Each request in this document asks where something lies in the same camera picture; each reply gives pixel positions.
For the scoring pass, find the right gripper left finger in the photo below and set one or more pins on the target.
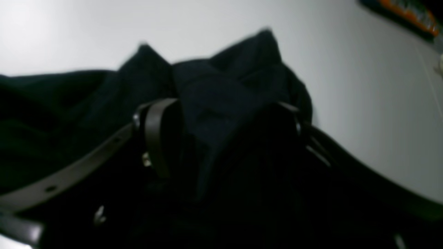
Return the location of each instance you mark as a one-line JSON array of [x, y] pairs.
[[157, 129]]

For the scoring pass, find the orange clear screw box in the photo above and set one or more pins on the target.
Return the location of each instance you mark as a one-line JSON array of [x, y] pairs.
[[411, 14]]

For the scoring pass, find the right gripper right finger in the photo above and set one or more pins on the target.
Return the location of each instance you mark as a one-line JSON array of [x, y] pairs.
[[295, 114]]

